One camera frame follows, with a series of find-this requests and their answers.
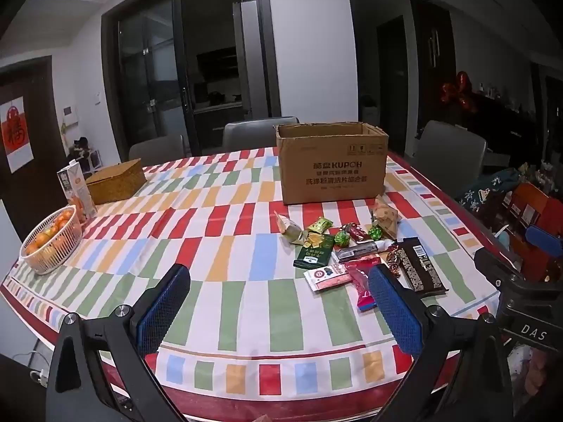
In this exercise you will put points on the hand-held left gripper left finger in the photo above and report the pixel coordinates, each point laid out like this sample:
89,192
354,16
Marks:
162,312

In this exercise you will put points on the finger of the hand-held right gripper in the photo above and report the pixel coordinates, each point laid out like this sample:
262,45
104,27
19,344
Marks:
545,238
495,266

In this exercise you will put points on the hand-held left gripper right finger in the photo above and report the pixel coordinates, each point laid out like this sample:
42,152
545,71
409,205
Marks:
396,312

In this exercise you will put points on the gold biscuit packet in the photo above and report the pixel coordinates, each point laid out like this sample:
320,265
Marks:
386,219

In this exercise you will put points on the green gold candy packet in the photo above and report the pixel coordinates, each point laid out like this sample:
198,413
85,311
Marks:
319,225

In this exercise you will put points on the brown cardboard box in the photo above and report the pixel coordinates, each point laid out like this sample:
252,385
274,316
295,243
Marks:
334,171

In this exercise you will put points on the orange gift box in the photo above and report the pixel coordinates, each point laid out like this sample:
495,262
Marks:
532,211

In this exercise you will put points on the teal cloth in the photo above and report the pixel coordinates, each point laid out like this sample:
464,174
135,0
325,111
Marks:
505,237

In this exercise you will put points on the pink snack packet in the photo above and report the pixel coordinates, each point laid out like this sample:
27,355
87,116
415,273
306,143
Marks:
363,285

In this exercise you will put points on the brown chocolate packet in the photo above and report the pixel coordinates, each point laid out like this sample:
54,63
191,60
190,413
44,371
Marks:
420,268

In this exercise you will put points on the brown foil candy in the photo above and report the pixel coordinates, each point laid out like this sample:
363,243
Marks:
393,261

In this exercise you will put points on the dark silver snack bar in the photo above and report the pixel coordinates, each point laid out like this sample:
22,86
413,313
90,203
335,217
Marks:
354,252

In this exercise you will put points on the green patterned pillow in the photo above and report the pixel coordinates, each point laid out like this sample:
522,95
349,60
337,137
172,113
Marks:
488,189

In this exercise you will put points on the white red snack packet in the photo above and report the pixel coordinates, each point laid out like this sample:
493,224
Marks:
327,279

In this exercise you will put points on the green foil candy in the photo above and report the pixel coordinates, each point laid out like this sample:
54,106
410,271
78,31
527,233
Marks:
342,239
376,231

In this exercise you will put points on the colourful checked tablecloth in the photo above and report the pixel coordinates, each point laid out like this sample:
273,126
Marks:
220,250

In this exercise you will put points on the red candy packet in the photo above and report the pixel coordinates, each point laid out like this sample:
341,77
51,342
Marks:
357,233

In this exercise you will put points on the dark green snack packet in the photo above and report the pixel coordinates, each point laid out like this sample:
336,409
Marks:
314,256

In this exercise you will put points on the small gold snack packet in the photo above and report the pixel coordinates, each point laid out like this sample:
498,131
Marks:
308,241

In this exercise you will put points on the grey dining chair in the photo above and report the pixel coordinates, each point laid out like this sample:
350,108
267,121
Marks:
250,134
453,149
158,147

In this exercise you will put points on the white plastic basket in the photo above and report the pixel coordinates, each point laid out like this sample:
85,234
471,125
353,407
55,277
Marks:
48,259

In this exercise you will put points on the small beige snack packet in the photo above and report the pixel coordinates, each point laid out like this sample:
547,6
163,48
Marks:
286,227

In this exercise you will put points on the pile of oranges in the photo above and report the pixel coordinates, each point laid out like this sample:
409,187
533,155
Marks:
48,233

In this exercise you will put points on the woven straw box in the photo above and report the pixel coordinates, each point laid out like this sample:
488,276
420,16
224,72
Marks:
116,180

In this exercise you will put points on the juice carton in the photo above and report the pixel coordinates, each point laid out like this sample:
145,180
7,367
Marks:
79,193

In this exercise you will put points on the red foil balloon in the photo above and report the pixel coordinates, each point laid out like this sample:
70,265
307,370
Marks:
459,90

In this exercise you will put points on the dark brown door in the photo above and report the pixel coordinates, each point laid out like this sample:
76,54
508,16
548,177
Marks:
39,184

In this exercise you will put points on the glass sliding door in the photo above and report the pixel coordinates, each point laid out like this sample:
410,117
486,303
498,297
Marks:
149,74

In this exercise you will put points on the wall intercom panel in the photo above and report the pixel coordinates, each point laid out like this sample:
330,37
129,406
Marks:
69,115

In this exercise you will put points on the red wall poster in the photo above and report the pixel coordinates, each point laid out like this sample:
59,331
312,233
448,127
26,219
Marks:
15,134

